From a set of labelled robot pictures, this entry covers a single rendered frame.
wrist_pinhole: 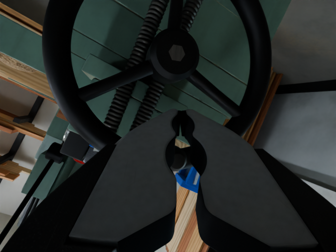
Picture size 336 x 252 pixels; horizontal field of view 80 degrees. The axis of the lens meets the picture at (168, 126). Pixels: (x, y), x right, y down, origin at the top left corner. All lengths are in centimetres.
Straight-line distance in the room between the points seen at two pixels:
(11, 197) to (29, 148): 65
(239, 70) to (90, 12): 34
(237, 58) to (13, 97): 280
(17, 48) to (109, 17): 18
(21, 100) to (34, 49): 258
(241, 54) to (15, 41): 46
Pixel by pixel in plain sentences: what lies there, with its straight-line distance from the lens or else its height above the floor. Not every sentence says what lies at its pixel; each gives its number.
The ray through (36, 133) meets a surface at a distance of 256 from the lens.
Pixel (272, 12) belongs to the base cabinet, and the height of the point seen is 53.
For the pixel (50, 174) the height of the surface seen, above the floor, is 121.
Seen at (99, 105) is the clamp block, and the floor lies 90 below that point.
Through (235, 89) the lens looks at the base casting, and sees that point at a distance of 51.
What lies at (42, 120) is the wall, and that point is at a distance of 298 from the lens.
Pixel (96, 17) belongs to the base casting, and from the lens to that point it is 46.
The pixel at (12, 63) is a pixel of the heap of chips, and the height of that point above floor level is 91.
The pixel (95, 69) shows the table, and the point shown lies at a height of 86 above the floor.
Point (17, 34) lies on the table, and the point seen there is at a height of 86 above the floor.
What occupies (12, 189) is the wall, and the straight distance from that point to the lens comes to 327.
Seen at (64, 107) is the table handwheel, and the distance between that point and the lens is 25.
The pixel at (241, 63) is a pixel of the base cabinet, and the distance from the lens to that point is 52.
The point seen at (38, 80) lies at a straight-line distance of 62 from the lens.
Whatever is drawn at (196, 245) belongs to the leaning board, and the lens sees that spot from 211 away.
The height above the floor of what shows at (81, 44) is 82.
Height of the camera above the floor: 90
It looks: 2 degrees down
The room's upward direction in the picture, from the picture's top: 154 degrees counter-clockwise
